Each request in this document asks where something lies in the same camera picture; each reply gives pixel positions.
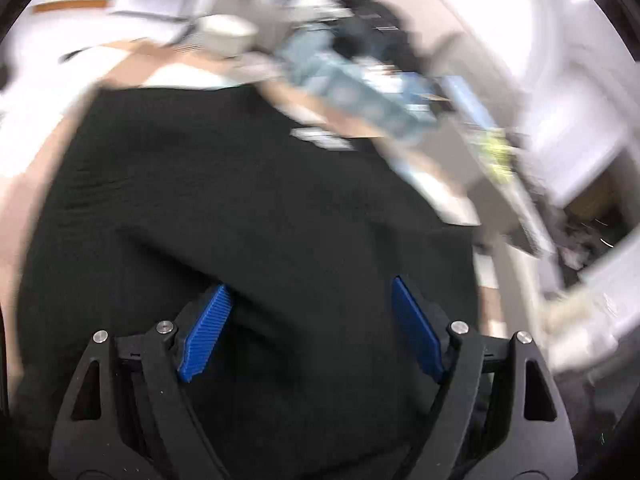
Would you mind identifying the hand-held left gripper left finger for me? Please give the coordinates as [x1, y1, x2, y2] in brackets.
[48, 282, 236, 480]

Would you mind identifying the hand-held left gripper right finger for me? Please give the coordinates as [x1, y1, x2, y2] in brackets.
[391, 276, 579, 480]

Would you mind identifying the black knit garment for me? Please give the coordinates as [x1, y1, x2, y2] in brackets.
[10, 82, 481, 480]

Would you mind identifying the yellow-green item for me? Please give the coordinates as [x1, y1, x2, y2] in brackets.
[477, 129, 518, 183]

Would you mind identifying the brown and white checked blanket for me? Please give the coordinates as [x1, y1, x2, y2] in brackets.
[0, 40, 483, 396]

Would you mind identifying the light blue side table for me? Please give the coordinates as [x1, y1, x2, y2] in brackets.
[275, 25, 438, 148]

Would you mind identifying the white round container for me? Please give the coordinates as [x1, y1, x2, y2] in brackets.
[196, 13, 259, 57]

